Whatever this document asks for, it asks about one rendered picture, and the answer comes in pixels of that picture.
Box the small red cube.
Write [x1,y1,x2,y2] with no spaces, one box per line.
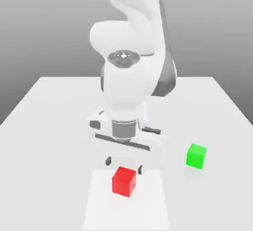
[111,166,137,198]

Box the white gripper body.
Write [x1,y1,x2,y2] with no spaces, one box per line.
[92,132,163,169]

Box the small green cube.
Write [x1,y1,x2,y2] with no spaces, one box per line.
[185,143,208,170]

